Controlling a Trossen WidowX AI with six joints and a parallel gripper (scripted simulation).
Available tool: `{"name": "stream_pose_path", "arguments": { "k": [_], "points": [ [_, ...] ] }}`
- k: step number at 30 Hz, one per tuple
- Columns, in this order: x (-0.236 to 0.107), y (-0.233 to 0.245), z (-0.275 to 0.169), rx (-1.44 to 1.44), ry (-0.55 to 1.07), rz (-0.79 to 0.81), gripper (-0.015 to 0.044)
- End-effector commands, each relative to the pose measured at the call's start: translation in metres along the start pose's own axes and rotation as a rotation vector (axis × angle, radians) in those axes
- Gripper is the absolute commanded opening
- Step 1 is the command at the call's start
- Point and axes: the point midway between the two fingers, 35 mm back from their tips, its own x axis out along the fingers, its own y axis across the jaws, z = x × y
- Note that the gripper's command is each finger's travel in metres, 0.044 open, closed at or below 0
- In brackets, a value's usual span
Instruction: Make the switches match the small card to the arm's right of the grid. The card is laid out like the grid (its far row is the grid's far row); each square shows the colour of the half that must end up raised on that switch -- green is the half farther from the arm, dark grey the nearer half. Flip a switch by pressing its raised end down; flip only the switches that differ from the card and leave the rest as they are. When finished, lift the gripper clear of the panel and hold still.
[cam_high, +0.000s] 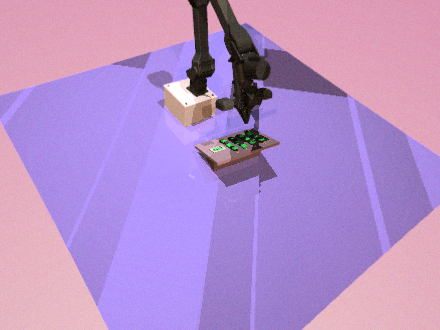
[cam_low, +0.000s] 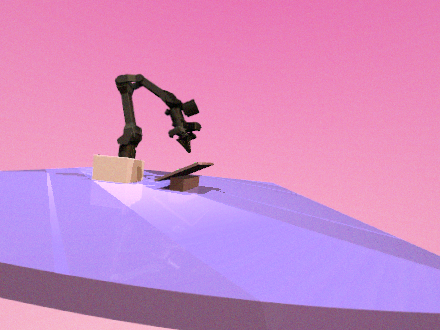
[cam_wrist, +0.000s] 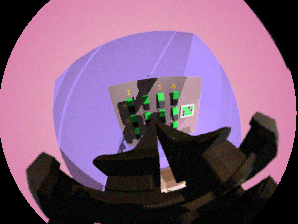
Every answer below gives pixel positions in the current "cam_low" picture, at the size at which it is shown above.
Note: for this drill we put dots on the grey switch panel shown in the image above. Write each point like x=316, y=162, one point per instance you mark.
x=180, y=180

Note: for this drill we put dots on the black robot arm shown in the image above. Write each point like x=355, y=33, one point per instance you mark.
x=132, y=134

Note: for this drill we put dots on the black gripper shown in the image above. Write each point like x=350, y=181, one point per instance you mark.
x=184, y=138

